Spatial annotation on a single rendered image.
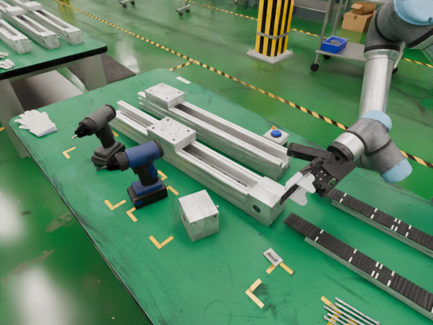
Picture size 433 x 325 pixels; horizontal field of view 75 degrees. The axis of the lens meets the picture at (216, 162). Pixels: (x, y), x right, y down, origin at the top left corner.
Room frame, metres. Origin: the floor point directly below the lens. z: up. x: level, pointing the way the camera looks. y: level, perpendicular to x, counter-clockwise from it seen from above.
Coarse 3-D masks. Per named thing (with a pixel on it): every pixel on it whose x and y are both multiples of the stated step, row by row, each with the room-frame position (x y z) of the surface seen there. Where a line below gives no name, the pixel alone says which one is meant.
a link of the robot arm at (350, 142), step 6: (336, 138) 0.61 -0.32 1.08; (342, 138) 0.60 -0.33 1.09; (348, 138) 0.59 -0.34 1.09; (354, 138) 0.59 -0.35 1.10; (342, 144) 0.58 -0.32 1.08; (348, 144) 0.57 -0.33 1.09; (354, 144) 0.57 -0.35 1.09; (360, 144) 0.57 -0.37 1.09; (348, 150) 0.56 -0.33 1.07; (354, 150) 0.56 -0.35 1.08; (360, 150) 0.57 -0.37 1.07; (354, 156) 0.56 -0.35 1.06
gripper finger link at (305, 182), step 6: (300, 174) 0.49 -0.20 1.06; (306, 174) 0.50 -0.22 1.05; (294, 180) 0.47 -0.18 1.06; (300, 180) 0.48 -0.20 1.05; (306, 180) 0.49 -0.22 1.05; (312, 180) 0.49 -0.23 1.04; (288, 186) 0.46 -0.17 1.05; (300, 186) 0.46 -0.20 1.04; (306, 186) 0.46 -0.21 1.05; (312, 186) 0.47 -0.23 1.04; (312, 192) 0.45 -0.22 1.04
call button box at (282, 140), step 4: (268, 132) 0.98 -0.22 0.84; (284, 132) 0.98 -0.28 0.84; (264, 136) 0.95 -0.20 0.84; (268, 136) 0.95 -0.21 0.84; (272, 136) 0.95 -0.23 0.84; (280, 136) 0.94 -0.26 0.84; (284, 136) 0.95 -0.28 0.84; (288, 136) 0.96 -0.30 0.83; (272, 140) 0.93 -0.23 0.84; (276, 140) 0.92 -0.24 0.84; (280, 140) 0.92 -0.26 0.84; (284, 140) 0.94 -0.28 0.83; (280, 144) 0.92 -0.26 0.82; (284, 144) 0.95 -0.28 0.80
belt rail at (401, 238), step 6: (336, 204) 0.63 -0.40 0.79; (342, 204) 0.62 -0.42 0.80; (348, 210) 0.60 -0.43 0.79; (354, 216) 0.59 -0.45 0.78; (360, 216) 0.58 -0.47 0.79; (366, 222) 0.56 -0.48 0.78; (372, 222) 0.55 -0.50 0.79; (378, 228) 0.54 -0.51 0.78; (384, 228) 0.53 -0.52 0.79; (390, 234) 0.51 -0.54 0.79; (396, 234) 0.51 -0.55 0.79; (402, 240) 0.49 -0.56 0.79; (408, 240) 0.49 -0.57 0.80; (414, 246) 0.47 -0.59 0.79; (420, 246) 0.46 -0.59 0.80; (426, 252) 0.45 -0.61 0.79; (432, 252) 0.44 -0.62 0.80
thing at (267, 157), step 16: (144, 96) 1.24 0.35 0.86; (160, 112) 1.16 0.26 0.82; (176, 112) 1.09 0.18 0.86; (192, 112) 1.13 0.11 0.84; (208, 112) 1.09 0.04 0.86; (192, 128) 1.03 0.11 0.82; (208, 128) 0.97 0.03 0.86; (224, 128) 1.00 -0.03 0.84; (240, 128) 0.97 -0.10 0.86; (208, 144) 0.96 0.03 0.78; (224, 144) 0.91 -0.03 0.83; (240, 144) 0.86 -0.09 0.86; (256, 144) 0.89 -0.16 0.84; (272, 144) 0.86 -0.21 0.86; (240, 160) 0.85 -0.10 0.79; (256, 160) 0.81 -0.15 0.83; (272, 160) 0.77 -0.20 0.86; (288, 160) 0.80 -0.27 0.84; (272, 176) 0.76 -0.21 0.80
